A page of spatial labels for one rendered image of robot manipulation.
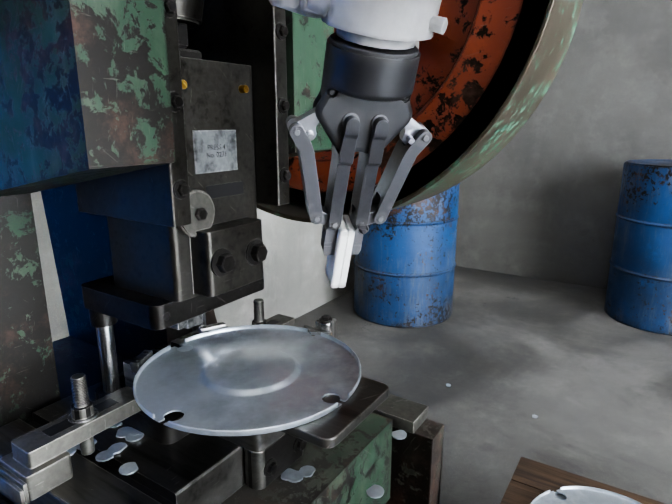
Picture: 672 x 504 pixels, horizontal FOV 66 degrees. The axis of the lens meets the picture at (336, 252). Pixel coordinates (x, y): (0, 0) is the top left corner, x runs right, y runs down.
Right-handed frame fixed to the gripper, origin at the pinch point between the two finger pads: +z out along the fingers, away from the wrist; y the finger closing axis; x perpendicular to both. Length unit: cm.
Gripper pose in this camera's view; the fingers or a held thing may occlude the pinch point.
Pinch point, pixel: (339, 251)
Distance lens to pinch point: 51.7
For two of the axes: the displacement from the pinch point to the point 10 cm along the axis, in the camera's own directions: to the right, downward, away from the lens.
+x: -2.2, -5.7, 7.9
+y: 9.7, -0.1, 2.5
